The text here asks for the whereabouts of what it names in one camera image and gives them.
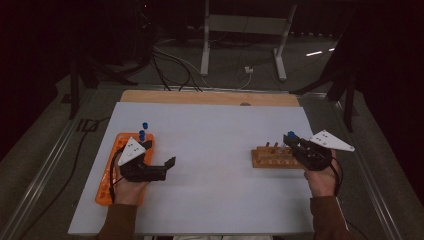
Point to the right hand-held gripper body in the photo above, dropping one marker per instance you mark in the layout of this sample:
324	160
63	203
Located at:
315	158

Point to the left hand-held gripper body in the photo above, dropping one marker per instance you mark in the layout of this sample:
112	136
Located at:
140	173

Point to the blue-capped clear test tube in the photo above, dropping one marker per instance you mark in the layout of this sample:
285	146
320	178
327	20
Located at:
142	132
142	137
291	134
145	125

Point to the wooden tube rack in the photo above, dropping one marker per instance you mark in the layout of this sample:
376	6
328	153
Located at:
266	156

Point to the orange plastic tube rack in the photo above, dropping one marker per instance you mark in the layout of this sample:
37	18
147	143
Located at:
99	200

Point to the person's left hand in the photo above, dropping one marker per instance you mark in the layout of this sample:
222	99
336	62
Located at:
128	193

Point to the person's right hand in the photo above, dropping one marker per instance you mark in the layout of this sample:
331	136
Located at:
321	183

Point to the white table sheet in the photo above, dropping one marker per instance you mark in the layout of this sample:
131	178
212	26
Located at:
206	160

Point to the black metal stand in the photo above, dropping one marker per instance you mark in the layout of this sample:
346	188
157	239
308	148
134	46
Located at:
73	93
349	106

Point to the white plug adapter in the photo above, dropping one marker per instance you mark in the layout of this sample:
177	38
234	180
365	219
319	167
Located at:
248	70

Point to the dark equipment rack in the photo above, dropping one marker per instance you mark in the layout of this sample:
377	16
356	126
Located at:
145	26

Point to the white metal stand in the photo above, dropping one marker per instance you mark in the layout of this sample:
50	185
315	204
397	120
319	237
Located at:
246	25

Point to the metal floor rail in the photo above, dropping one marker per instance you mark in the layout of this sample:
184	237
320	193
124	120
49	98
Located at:
46	170
366	180

